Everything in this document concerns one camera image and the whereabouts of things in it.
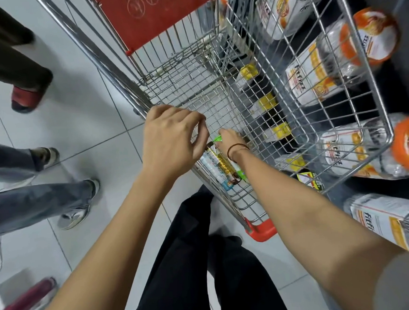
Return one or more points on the person's right hand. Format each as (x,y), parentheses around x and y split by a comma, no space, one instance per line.
(232,142)

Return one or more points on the person's left hand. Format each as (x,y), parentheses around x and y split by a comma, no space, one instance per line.
(167,145)

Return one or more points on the person's left thumb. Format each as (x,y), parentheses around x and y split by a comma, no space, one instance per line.
(203,139)

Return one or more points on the person's right fingers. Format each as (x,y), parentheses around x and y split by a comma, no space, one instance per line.
(221,138)

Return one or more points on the colourful packet with green cap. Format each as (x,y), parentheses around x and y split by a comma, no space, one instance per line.
(221,167)

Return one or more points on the person's left forearm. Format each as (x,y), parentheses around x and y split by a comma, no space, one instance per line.
(126,241)

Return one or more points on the person's right forearm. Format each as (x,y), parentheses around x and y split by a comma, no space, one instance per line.
(309,223)

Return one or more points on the yellow shelf price tag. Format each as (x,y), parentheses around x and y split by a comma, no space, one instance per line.
(293,162)
(265,104)
(279,131)
(249,71)

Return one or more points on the black and yellow shelf tag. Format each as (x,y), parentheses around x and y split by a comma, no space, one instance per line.
(309,181)

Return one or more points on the red cart corner bumper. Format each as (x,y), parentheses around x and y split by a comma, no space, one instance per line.
(261,231)

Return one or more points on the person's black trousers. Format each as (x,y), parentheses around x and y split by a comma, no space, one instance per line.
(187,265)

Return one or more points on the red cart seat flap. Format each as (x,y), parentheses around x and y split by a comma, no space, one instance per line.
(151,14)

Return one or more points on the orange-capped bottle pack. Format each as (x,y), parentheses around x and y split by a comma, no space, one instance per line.
(343,54)
(373,149)
(282,6)
(391,221)

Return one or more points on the person's grey sleeve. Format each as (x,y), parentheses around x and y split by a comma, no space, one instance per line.
(406,282)

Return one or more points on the dark red object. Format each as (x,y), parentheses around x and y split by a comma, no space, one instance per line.
(23,304)

